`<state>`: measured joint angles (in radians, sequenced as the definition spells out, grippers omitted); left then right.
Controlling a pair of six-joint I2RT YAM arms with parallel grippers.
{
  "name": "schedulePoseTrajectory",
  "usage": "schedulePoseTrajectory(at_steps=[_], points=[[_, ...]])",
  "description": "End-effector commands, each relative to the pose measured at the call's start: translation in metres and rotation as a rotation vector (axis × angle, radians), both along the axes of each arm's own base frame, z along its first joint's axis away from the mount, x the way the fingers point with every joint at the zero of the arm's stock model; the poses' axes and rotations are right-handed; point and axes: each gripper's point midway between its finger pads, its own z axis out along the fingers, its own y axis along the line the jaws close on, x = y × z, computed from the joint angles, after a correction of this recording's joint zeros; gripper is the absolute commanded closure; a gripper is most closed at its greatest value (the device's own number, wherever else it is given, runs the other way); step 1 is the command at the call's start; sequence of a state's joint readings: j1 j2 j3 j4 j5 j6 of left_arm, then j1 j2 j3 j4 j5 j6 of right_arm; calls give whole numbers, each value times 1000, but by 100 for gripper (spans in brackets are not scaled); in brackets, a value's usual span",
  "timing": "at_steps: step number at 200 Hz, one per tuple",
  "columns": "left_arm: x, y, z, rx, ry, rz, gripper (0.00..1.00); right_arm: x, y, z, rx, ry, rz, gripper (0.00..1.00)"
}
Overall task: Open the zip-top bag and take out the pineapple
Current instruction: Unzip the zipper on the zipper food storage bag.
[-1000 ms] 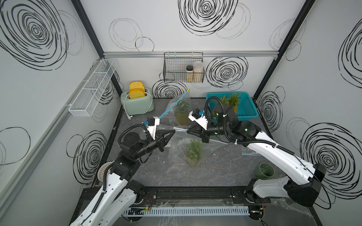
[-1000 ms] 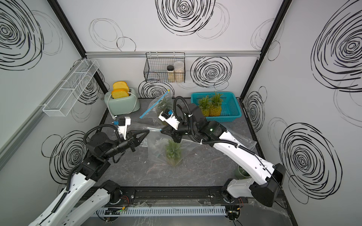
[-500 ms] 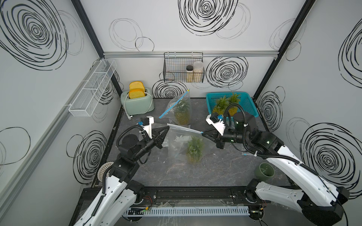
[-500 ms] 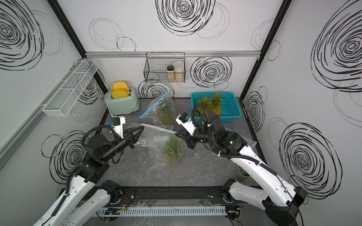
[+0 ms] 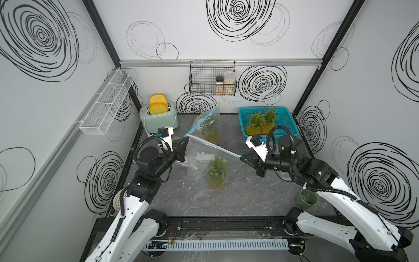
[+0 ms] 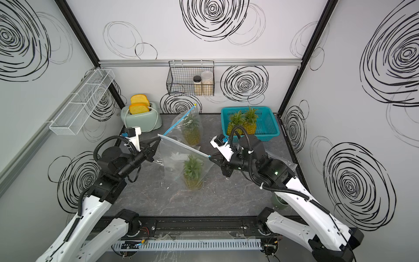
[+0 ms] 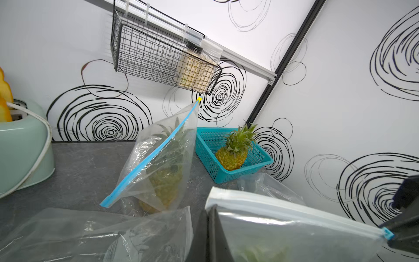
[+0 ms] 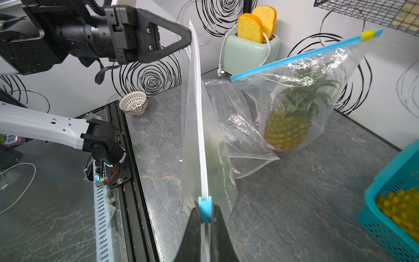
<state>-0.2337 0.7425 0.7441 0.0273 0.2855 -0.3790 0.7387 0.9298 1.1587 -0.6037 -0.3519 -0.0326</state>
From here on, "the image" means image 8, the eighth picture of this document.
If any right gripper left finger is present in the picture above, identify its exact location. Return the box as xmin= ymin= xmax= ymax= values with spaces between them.
xmin=174 ymin=207 xmax=201 ymax=262

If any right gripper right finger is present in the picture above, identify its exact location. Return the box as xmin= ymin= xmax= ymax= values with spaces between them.
xmin=209 ymin=205 xmax=239 ymax=262

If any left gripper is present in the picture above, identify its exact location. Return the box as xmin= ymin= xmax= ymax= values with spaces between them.
xmin=55 ymin=4 xmax=192 ymax=64

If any clear zip-top bag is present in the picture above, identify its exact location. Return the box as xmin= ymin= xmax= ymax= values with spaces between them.
xmin=204 ymin=79 xmax=279 ymax=179
xmin=180 ymin=19 xmax=239 ymax=225

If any blue-zip clear bag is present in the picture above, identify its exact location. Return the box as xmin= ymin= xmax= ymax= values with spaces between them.
xmin=230 ymin=29 xmax=383 ymax=153

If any yellow pineapple green crown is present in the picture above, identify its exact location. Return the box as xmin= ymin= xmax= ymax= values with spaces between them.
xmin=375 ymin=188 xmax=419 ymax=243

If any bagged pineapple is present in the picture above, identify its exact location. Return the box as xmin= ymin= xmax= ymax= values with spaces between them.
xmin=181 ymin=141 xmax=238 ymax=216
xmin=264 ymin=62 xmax=339 ymax=152

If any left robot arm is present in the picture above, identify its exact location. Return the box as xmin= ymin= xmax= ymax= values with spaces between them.
xmin=1 ymin=1 xmax=191 ymax=116

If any white woven ball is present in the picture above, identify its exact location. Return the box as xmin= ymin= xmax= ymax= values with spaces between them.
xmin=119 ymin=91 xmax=147 ymax=116

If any mint green toaster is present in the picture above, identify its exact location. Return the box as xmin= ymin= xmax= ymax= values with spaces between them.
xmin=217 ymin=29 xmax=280 ymax=77

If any front yellow toast slice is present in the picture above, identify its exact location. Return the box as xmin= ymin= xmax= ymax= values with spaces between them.
xmin=237 ymin=13 xmax=264 ymax=44

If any yellow toast slice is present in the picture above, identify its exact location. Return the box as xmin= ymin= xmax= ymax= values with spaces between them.
xmin=252 ymin=5 xmax=277 ymax=40
xmin=237 ymin=13 xmax=264 ymax=44

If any rear yellow toast slice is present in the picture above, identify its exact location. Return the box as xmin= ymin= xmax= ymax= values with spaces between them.
xmin=252 ymin=5 xmax=277 ymax=40

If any teal plastic basket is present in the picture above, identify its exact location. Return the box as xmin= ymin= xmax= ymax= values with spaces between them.
xmin=356 ymin=141 xmax=419 ymax=262

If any white toaster cable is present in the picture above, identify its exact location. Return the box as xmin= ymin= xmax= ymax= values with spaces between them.
xmin=217 ymin=22 xmax=272 ymax=78

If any grey slotted cable duct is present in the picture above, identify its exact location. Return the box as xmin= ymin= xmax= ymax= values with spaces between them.
xmin=92 ymin=160 xmax=115 ymax=262

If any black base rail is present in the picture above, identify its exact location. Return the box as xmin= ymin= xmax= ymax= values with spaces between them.
xmin=84 ymin=102 xmax=159 ymax=262

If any black wire wall basket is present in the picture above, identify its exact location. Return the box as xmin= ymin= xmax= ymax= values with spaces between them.
xmin=314 ymin=0 xmax=419 ymax=36

